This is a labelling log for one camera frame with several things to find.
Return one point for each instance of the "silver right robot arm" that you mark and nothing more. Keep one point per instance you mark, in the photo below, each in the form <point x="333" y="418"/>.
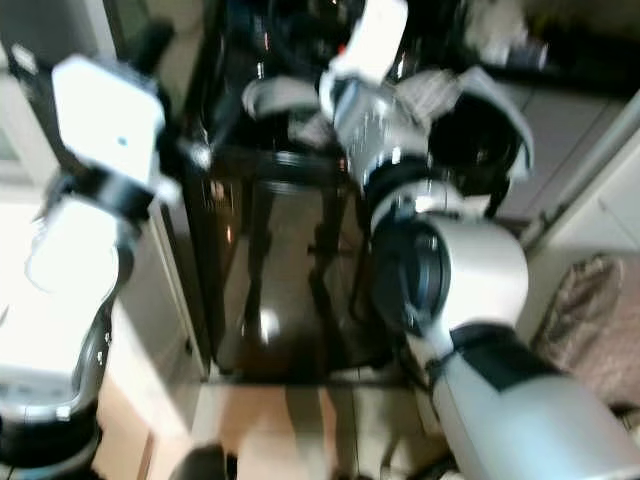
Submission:
<point x="480" y="290"/>

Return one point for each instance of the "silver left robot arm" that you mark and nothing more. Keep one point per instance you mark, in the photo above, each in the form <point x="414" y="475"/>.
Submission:
<point x="60" y="300"/>

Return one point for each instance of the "round grey-rimmed washer door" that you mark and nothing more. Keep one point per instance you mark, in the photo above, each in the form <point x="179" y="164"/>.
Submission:
<point x="480" y="135"/>

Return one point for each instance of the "black robot foot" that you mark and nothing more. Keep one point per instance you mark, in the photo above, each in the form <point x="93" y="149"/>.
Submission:
<point x="202" y="464"/>

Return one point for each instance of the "grey cabinet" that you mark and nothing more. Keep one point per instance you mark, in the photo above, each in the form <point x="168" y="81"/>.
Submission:
<point x="565" y="140"/>

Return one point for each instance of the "brown fuzzy cloth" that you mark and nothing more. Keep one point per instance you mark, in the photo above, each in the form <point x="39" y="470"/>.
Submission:
<point x="592" y="325"/>

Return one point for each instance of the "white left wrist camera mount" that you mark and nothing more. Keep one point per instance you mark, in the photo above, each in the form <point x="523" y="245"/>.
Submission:
<point x="108" y="118"/>

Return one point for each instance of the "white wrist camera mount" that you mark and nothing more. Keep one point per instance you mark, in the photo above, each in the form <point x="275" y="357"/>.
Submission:
<point x="375" y="40"/>
<point x="108" y="118"/>

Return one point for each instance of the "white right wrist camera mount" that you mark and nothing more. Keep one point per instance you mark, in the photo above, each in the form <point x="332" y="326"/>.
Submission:
<point x="375" y="40"/>

